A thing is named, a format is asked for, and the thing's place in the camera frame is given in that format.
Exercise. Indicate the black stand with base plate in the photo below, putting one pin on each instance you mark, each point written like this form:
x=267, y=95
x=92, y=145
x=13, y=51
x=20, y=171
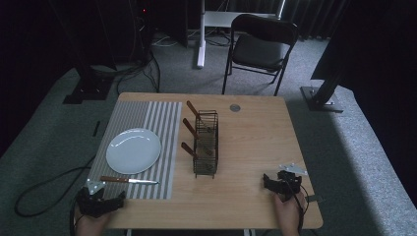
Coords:
x=88, y=87

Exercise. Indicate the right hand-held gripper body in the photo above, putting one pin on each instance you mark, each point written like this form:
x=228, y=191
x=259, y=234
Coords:
x=290, y=183

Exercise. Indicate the person's right hand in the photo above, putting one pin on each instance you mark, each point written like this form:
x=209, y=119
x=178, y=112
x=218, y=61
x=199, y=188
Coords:
x=288, y=214

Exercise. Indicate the black stand with grey base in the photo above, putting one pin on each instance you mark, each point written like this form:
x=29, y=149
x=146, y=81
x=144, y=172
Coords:
x=323, y=98

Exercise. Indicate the person's left hand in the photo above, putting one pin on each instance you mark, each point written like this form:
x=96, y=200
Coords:
x=90, y=225

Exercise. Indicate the white desk frame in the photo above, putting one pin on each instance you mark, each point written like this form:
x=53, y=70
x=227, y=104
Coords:
x=214, y=19

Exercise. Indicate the grey round table grommet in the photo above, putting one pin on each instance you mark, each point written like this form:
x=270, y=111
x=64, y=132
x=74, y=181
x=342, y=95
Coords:
x=235, y=107

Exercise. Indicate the small black floor object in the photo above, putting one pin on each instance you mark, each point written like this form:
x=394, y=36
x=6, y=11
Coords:
x=96, y=128

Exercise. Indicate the grey striped placemat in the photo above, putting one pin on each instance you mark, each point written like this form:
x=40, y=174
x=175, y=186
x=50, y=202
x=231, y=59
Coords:
x=144, y=114

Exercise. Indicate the black folding chair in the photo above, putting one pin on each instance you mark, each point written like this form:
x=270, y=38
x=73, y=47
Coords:
x=262, y=49

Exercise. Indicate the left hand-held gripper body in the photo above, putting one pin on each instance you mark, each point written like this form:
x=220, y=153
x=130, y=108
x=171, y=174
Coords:
x=95, y=205

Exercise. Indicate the small grey tag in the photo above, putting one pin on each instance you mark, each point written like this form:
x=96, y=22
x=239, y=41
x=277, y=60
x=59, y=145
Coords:
x=314, y=198

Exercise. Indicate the white round plate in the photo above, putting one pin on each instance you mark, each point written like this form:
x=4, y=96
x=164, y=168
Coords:
x=133, y=150

